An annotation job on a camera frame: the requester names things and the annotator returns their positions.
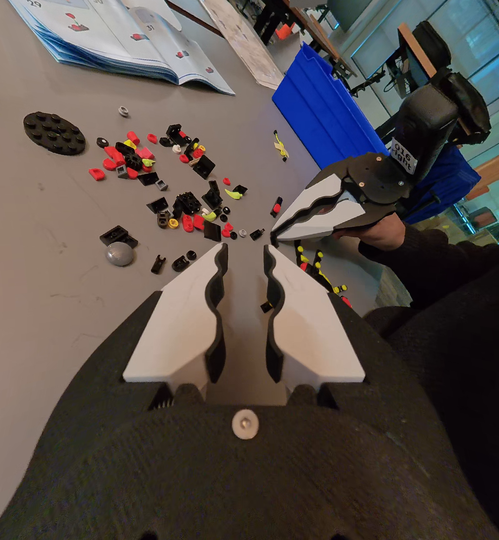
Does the yellow black lego spider model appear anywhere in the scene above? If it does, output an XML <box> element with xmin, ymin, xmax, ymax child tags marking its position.
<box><xmin>294</xmin><ymin>240</ymin><xmax>353</xmax><ymax>309</ymax></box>

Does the person's right forearm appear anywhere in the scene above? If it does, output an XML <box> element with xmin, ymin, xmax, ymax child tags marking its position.
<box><xmin>358</xmin><ymin>224</ymin><xmax>499</xmax><ymax>311</ymax></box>

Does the round black lego plate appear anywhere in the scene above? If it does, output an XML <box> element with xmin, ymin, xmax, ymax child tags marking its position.
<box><xmin>23</xmin><ymin>111</ymin><xmax>86</xmax><ymax>157</ymax></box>

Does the person's right hand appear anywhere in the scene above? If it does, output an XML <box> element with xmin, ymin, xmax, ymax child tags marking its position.
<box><xmin>334</xmin><ymin>212</ymin><xmax>406</xmax><ymax>252</ymax></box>

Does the pile of loose lego pieces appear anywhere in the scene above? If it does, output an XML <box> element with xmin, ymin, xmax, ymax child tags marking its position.
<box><xmin>88</xmin><ymin>123</ymin><xmax>249</xmax><ymax>275</ymax></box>

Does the grey lego dome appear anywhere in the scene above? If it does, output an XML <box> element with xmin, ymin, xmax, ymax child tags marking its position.
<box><xmin>104</xmin><ymin>242</ymin><xmax>135</xmax><ymax>267</ymax></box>

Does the person's black knit sweater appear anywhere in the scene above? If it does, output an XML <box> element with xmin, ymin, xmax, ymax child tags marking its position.
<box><xmin>363</xmin><ymin>270</ymin><xmax>499</xmax><ymax>540</ymax></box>

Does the yellow string with tape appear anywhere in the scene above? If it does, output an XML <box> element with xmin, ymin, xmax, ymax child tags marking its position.
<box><xmin>273</xmin><ymin>130</ymin><xmax>290</xmax><ymax>162</ymax></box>

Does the blue plastic bin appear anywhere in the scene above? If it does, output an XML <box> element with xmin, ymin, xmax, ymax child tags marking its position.
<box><xmin>401</xmin><ymin>145</ymin><xmax>482</xmax><ymax>224</ymax></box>
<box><xmin>272</xmin><ymin>42</ymin><xmax>379</xmax><ymax>169</ymax></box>

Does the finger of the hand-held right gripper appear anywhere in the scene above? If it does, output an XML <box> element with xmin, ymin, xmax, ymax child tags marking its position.
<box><xmin>275</xmin><ymin>198</ymin><xmax>366</xmax><ymax>242</ymax></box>
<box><xmin>271</xmin><ymin>174</ymin><xmax>345</xmax><ymax>233</ymax></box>

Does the clear plastic bag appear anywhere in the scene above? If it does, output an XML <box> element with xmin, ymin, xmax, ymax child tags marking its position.
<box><xmin>199</xmin><ymin>0</ymin><xmax>285</xmax><ymax>90</ymax></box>

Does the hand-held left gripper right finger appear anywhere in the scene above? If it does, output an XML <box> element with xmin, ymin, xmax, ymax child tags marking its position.
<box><xmin>260</xmin><ymin>244</ymin><xmax>366</xmax><ymax>394</ymax></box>

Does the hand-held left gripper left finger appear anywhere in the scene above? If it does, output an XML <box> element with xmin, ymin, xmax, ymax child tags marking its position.
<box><xmin>123</xmin><ymin>242</ymin><xmax>230</xmax><ymax>389</ymax></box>

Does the lego instruction booklet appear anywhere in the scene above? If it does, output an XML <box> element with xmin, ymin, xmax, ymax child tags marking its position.
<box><xmin>6</xmin><ymin>0</ymin><xmax>236</xmax><ymax>95</ymax></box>

